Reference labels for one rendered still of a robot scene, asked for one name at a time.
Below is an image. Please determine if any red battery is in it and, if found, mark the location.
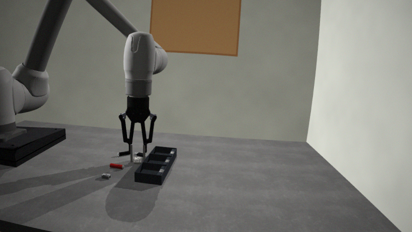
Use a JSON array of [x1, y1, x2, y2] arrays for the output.
[[109, 163, 125, 170]]

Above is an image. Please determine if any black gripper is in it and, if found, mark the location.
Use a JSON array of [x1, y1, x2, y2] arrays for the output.
[[119, 96, 157, 163]]

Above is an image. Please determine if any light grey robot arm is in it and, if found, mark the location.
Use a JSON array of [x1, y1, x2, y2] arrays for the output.
[[0, 0, 168, 143]]

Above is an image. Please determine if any black rack of bins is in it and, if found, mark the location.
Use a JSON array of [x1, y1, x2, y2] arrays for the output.
[[134, 146, 177, 185]]

